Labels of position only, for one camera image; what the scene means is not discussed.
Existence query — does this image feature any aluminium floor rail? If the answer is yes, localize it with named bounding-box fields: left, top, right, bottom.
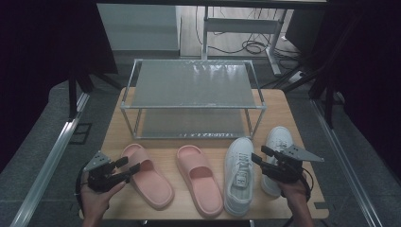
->
left=9, top=92, right=92, bottom=227
left=309, top=98, right=385, bottom=227

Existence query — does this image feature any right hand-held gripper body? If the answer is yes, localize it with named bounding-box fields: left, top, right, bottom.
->
left=261, top=144, right=325, bottom=184

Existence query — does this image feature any coiled black floor cable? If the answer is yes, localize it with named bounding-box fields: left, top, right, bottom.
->
left=240, top=38, right=270, bottom=56

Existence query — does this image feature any dark curtain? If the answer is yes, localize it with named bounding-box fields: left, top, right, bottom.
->
left=0, top=0, right=119, bottom=173
left=315, top=0, right=401, bottom=179

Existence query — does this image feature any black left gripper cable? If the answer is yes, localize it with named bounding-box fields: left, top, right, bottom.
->
left=74, top=162, right=90, bottom=214

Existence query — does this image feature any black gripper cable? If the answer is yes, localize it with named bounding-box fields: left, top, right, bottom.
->
left=74, top=162, right=90, bottom=214
left=299, top=173, right=315, bottom=202

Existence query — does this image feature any person's right hand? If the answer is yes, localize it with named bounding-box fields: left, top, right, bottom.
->
left=276, top=174, right=312, bottom=207

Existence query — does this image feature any metal two-tier shoe rack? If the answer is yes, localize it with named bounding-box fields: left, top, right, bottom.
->
left=119, top=59, right=268, bottom=141

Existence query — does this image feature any white power strip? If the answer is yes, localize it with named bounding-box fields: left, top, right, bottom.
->
left=288, top=70, right=307, bottom=84

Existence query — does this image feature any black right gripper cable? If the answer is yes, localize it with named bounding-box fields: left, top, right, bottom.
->
left=299, top=173, right=315, bottom=202

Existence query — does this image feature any black square floor plate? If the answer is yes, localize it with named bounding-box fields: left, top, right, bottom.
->
left=68, top=122, right=94, bottom=146

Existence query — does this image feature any white cabinet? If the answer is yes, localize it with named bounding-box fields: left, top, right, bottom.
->
left=96, top=3, right=183, bottom=52

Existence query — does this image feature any pink slipper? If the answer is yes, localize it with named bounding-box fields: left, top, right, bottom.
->
left=175, top=144, right=224, bottom=219
left=121, top=143, right=175, bottom=211

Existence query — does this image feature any white sneaker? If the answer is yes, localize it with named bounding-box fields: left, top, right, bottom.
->
left=222, top=136, right=255, bottom=218
left=260, top=126, right=296, bottom=199

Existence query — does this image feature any black metal stand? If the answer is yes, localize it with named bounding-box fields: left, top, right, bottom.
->
left=260, top=61, right=337, bottom=129
left=66, top=69, right=123, bottom=120

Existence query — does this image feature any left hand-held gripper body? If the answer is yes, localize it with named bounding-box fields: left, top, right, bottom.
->
left=83, top=150, right=131, bottom=193

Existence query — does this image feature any long black floor cable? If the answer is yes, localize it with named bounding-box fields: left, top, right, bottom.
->
left=194, top=6, right=244, bottom=55

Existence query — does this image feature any person's left hand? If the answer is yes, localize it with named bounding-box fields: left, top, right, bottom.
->
left=79, top=181, right=127, bottom=221

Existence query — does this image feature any white metal frame desk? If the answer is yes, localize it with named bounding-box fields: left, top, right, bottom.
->
left=96, top=0, right=329, bottom=77

